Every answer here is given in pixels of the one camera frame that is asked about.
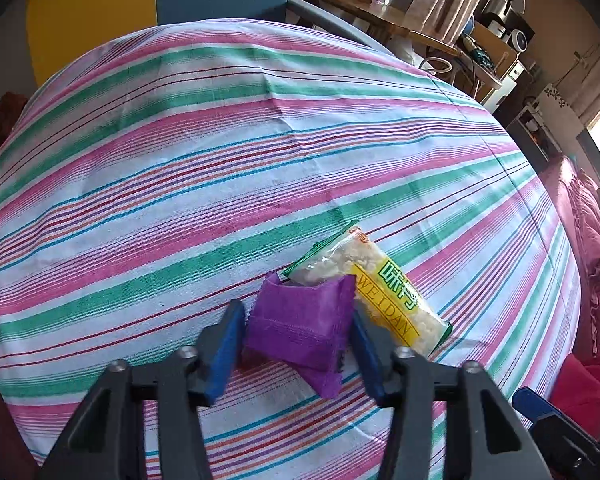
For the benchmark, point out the pink blanket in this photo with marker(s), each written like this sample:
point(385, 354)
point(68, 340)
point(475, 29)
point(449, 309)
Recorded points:
point(590, 260)

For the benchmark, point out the wooden side table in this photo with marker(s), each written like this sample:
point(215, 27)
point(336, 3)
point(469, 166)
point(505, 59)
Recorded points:
point(380, 17)

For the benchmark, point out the black audio speaker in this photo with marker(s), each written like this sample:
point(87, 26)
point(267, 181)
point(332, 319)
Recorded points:
point(515, 30)

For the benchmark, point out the grey bed rail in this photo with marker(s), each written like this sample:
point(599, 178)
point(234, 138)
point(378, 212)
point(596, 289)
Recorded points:
point(340, 22)

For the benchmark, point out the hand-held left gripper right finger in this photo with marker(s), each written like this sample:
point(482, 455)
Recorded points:
point(367, 360)

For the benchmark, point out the dark red cloth bag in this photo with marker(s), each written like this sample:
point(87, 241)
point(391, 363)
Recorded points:
point(10, 125)

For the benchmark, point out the purple packet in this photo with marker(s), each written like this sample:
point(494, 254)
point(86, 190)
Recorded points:
point(300, 330)

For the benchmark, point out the grey yellow blue sofa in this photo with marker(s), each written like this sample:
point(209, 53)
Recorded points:
point(90, 10)

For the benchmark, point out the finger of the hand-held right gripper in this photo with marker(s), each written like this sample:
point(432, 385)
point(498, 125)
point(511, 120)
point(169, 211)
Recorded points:
point(530, 402)

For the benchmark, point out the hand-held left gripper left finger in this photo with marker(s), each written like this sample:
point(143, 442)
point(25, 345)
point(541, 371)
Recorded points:
point(225, 355)

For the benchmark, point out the striped tablecloth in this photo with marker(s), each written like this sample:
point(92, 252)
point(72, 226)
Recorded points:
point(230, 160)

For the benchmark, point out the yellow green snack packet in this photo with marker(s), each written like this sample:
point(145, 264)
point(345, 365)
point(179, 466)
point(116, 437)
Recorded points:
point(395, 300)

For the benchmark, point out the brown curtain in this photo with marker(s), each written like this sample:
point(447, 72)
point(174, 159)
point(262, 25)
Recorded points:
point(595, 85)

